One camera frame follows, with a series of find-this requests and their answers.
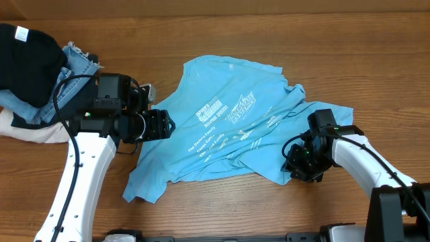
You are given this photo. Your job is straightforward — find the light blue printed t-shirt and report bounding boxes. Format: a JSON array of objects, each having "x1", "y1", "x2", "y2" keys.
[{"x1": 123, "y1": 55, "x2": 353, "y2": 203}]

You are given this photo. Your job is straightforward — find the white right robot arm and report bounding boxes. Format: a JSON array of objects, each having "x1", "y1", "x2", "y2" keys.
[{"x1": 281, "y1": 109, "x2": 429, "y2": 242}]

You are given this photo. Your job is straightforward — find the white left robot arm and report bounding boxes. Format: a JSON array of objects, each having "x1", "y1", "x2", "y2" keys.
[{"x1": 34, "y1": 73, "x2": 175, "y2": 241}]

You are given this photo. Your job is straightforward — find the dark navy folded garment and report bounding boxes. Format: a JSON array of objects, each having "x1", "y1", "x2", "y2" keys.
[{"x1": 11, "y1": 54, "x2": 98, "y2": 129}]

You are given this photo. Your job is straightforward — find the blue denim jeans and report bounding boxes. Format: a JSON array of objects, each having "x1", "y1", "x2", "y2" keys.
[{"x1": 1, "y1": 42, "x2": 102, "y2": 124}]

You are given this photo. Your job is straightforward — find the beige folded cloth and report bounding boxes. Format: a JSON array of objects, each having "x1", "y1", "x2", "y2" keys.
[{"x1": 1, "y1": 109, "x2": 70, "y2": 144}]

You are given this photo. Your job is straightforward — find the black folded garment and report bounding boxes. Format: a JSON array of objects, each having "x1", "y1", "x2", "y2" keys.
[{"x1": 1, "y1": 24, "x2": 68, "y2": 108}]

